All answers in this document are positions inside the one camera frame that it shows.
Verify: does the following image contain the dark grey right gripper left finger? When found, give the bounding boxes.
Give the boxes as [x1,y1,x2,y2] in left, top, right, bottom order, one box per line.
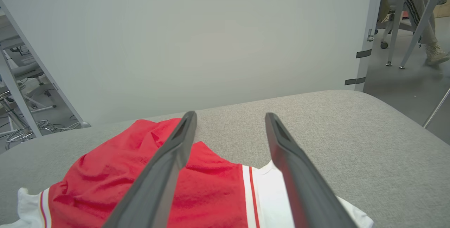
[102,111,198,228]

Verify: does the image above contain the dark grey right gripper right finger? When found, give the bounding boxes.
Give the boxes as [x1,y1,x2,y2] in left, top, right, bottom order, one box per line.
[264,112,359,228]

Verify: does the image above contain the red and white basketball jersey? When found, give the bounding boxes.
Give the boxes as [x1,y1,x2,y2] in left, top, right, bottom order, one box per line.
[0,117,375,228]

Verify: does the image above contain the thin metal rod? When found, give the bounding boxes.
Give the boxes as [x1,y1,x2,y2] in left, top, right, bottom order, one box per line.
[423,87,450,129]

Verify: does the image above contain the chair base with caster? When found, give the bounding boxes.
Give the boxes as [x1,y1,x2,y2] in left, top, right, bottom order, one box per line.
[374,9,416,50]

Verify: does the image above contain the grey metal stand leg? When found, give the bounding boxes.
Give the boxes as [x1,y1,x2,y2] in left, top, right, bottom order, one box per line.
[0,48,43,138]

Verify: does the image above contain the white office chair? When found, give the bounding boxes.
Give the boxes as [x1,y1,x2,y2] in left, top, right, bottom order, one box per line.
[6,45,57,113]

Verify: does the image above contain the white table leg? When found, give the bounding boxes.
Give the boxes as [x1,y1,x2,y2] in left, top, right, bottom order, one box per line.
[386,0,410,67]
[399,0,450,69]

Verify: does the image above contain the tangled floor cables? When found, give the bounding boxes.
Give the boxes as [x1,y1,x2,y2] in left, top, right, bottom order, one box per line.
[4,117,85,145]

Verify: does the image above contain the white partition screen grey frame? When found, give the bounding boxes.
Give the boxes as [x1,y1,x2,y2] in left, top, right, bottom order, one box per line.
[0,0,386,141]

